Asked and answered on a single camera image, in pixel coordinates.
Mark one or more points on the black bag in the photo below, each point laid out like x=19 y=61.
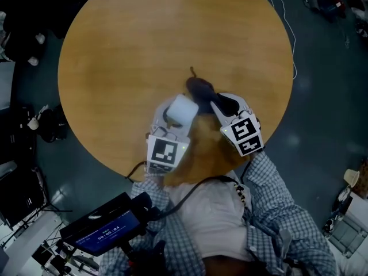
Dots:
x=54 y=125

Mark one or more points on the person's right forearm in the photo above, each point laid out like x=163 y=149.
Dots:
x=273 y=183

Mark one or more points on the beige plush toy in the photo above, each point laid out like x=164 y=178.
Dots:
x=34 y=122

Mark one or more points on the brown basket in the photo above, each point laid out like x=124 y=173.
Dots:
x=362 y=180

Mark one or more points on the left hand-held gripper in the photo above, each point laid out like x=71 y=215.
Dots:
x=166 y=152

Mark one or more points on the black handheld monitor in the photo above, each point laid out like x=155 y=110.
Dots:
x=106 y=229

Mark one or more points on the white plastic crate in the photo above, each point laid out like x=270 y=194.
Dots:
x=348 y=231

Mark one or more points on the black equipment case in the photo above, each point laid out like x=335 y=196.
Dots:
x=20 y=197

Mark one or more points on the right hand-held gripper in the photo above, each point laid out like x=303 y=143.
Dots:
x=244 y=134

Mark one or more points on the person's torso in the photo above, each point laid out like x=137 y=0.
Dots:
x=212 y=217

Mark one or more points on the dark cloth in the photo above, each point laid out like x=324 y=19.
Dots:
x=201 y=91

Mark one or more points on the beige paper cup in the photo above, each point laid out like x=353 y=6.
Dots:
x=351 y=177

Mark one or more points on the person's left forearm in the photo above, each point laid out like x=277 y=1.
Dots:
x=149 y=187

